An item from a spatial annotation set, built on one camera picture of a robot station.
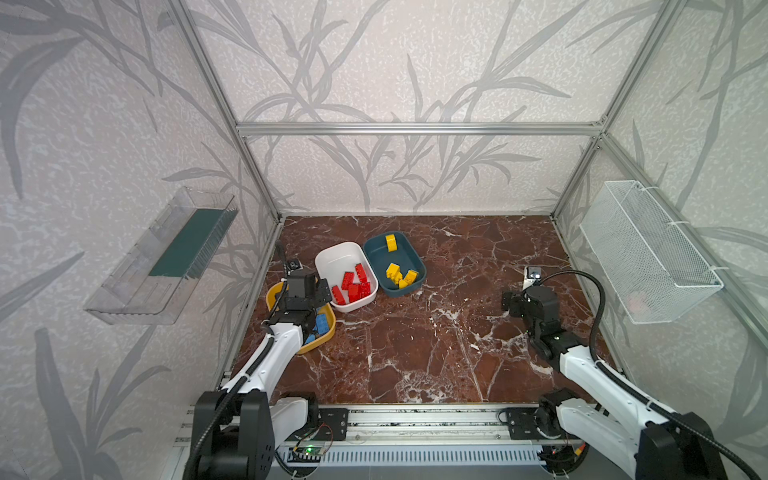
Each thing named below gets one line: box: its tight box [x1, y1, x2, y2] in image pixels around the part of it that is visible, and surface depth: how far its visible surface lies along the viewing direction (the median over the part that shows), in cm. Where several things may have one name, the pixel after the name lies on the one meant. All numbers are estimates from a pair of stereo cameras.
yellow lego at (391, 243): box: [385, 234, 397, 253], surface depth 110 cm
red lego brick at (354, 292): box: [348, 284, 361, 303], surface depth 96 cm
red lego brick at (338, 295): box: [331, 285, 346, 305], surface depth 98 cm
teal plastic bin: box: [363, 231, 427, 298], surface depth 104 cm
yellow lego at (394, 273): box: [386, 262, 403, 285], surface depth 99 cm
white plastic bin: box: [315, 241, 379, 313], surface depth 104 cm
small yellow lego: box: [399, 270, 419, 289], surface depth 101 cm
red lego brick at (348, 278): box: [341, 271, 355, 290], surface depth 102 cm
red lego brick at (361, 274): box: [355, 263, 371, 285], surface depth 103 cm
